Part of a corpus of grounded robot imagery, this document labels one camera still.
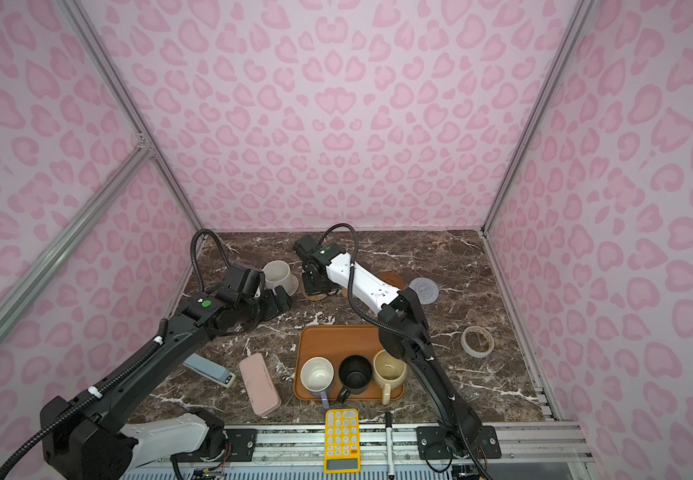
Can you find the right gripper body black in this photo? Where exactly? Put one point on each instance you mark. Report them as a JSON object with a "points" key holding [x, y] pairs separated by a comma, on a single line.
{"points": [[313, 284]]}

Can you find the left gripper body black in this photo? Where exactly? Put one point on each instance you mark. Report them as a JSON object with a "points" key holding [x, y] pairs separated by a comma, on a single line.
{"points": [[263, 307]]}

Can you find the white speckled mug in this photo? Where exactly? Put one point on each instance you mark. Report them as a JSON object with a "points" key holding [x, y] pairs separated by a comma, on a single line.
{"points": [[278, 274]]}

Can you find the brown wooden round coaster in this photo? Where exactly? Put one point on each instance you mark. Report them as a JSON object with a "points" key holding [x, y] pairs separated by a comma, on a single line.
{"points": [[393, 279]]}

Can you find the grey knitted round coaster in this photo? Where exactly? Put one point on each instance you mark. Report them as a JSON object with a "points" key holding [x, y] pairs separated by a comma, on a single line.
{"points": [[427, 290]]}

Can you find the rattan woven round coaster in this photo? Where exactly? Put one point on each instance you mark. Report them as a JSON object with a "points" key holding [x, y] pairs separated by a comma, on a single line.
{"points": [[315, 296]]}

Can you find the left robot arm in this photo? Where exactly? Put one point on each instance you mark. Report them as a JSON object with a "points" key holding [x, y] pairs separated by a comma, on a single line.
{"points": [[84, 437]]}

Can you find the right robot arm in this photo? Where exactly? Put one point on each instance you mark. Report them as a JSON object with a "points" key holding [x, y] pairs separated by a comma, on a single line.
{"points": [[403, 332]]}

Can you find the orange rectangular tray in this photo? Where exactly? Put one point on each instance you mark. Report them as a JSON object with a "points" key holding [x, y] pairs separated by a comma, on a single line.
{"points": [[334, 343]]}

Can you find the blue-grey stapler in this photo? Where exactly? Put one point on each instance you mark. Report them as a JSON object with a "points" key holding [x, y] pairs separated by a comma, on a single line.
{"points": [[210, 370]]}

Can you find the pink pencil case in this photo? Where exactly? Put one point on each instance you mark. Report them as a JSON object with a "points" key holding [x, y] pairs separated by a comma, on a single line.
{"points": [[262, 393]]}

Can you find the black mug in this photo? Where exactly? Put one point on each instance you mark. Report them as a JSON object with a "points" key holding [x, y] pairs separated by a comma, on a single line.
{"points": [[356, 375]]}

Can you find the beige ceramic mug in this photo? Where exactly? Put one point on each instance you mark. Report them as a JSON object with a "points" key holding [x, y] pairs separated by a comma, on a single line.
{"points": [[389, 373]]}

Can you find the black marker pen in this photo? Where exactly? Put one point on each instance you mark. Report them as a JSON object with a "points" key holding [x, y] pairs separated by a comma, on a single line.
{"points": [[389, 431]]}

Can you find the yellow calculator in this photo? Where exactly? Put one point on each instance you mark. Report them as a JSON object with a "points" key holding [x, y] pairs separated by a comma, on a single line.
{"points": [[342, 442]]}

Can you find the masking tape roll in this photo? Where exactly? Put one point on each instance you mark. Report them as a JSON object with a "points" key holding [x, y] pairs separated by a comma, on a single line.
{"points": [[477, 342]]}

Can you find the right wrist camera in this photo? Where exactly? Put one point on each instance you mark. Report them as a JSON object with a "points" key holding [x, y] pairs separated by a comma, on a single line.
{"points": [[309, 250]]}

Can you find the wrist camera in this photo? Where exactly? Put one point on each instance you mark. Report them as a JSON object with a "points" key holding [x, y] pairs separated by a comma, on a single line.
{"points": [[241, 283], [309, 250]]}

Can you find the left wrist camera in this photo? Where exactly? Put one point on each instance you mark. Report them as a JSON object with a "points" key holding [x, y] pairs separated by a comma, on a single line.
{"points": [[241, 283]]}

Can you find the white mug purple handle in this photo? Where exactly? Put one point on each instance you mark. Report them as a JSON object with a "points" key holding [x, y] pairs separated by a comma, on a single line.
{"points": [[317, 376]]}

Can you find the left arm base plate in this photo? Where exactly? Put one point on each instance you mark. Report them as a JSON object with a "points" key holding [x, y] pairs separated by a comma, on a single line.
{"points": [[223, 445]]}

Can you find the aluminium front rail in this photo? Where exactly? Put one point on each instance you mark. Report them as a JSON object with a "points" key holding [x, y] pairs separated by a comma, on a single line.
{"points": [[286, 449]]}

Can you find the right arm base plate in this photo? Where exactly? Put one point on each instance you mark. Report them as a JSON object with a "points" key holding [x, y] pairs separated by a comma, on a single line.
{"points": [[435, 443]]}

